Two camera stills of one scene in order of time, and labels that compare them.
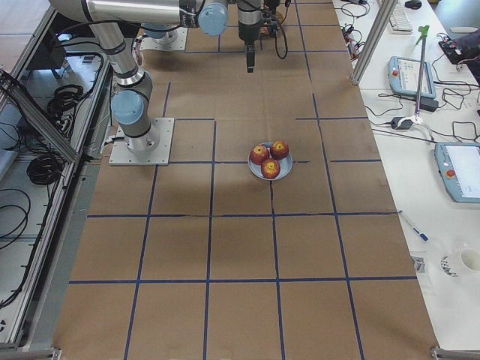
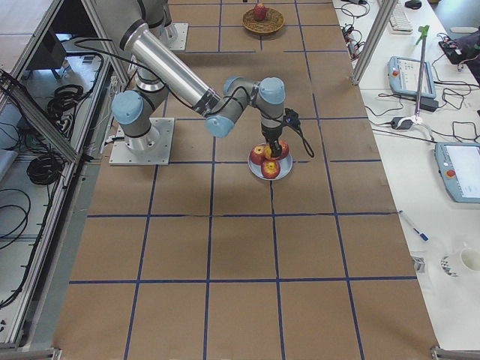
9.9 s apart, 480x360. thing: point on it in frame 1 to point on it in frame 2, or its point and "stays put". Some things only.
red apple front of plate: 271,169 stays put
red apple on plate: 259,154 stays put
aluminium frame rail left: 21,95 stays put
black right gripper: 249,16 to 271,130
